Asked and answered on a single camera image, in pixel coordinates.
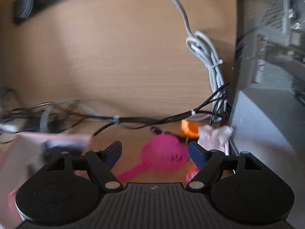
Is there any pink cardboard box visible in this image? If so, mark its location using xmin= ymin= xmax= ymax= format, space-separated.
xmin=1 ymin=132 xmax=91 ymax=228

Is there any pink plastic strainer scoop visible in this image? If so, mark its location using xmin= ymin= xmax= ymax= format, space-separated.
xmin=117 ymin=133 xmax=188 ymax=182

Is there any orange plastic toy piece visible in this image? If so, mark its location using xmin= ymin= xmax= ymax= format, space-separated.
xmin=180 ymin=119 xmax=200 ymax=139

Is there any white pink wrapper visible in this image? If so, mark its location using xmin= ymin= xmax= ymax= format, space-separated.
xmin=197 ymin=125 xmax=233 ymax=156

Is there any white glass computer case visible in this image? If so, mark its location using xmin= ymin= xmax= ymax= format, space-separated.
xmin=230 ymin=0 xmax=304 ymax=228

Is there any black cable bundle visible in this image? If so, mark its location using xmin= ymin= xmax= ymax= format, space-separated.
xmin=0 ymin=82 xmax=231 ymax=144

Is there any white bundled power cable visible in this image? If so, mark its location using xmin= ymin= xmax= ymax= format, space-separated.
xmin=150 ymin=0 xmax=228 ymax=122

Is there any orange plastic bowl piece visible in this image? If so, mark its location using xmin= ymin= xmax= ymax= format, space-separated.
xmin=186 ymin=163 xmax=199 ymax=184

